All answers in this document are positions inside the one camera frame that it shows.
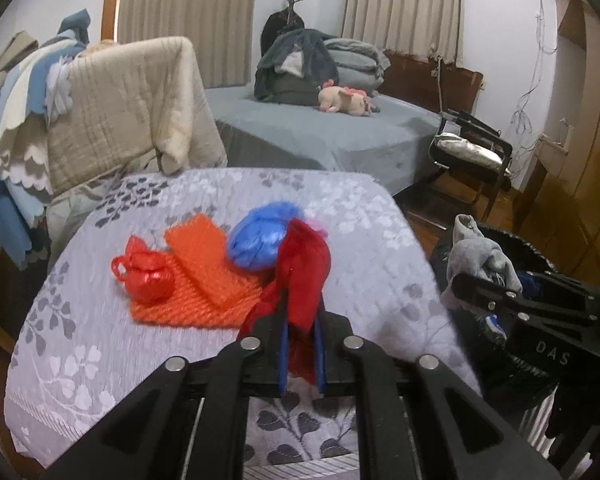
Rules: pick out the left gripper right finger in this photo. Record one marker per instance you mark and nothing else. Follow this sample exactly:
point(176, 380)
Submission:
point(417, 420)

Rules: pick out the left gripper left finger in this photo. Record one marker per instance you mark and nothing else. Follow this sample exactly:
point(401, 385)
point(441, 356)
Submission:
point(186, 420)

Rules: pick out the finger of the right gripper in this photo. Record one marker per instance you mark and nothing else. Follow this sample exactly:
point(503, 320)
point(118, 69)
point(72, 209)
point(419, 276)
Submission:
point(488, 296)
point(499, 269)

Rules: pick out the grey sock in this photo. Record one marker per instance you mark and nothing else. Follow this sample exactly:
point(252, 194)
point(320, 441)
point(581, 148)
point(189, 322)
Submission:
point(469, 246)

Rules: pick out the red knotted plastic bag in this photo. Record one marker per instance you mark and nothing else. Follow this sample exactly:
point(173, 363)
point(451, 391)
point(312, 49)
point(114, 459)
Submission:
point(145, 274)

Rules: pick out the blue plastic bag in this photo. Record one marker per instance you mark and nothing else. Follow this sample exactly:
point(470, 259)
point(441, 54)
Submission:
point(253, 243)

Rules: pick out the orange foam net sleeve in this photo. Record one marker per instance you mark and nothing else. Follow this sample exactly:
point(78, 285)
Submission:
point(200, 247)

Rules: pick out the pink face mask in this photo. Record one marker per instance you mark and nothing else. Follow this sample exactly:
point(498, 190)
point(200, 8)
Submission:
point(317, 226)

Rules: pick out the black lined trash bin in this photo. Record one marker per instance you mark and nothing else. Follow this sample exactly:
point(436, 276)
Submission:
point(505, 380)

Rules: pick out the wooden wardrobe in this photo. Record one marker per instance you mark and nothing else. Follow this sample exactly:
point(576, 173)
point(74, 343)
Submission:
point(559, 209)

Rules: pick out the black cantilever chair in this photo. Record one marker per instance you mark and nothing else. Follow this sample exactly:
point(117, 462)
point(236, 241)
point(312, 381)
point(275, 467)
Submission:
point(437, 208)

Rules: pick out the bed with grey sheet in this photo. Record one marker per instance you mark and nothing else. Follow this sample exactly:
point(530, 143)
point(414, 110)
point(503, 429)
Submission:
point(390, 145)

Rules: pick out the dark wooden headboard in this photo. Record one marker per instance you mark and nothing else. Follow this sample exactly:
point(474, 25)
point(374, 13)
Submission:
point(430, 85)

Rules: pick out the pink plush pig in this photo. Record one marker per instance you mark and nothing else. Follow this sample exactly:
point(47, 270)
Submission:
point(336, 99)

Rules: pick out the pile of folded grey blankets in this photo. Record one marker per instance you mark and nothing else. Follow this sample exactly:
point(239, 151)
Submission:
point(359, 66)

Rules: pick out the blue white scalloped blanket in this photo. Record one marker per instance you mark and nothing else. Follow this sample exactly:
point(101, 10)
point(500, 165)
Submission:
point(35, 90)

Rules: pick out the right beige curtain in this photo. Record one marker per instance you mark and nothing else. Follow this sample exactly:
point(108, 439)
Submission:
point(420, 28)

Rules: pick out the beige curtain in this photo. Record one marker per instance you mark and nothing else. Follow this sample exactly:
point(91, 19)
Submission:
point(220, 31)
point(420, 28)

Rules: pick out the dark teal fleece jacket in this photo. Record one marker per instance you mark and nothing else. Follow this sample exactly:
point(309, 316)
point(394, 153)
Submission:
point(318, 63)

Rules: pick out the beige quilt on rack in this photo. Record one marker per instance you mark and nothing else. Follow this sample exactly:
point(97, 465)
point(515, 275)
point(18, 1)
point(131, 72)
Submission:
point(129, 100)

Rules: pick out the wooden coat rack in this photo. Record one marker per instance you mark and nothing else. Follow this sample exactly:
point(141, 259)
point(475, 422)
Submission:
point(278, 23)

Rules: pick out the left beige curtain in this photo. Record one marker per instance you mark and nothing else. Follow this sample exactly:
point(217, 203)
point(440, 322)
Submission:
point(220, 31)

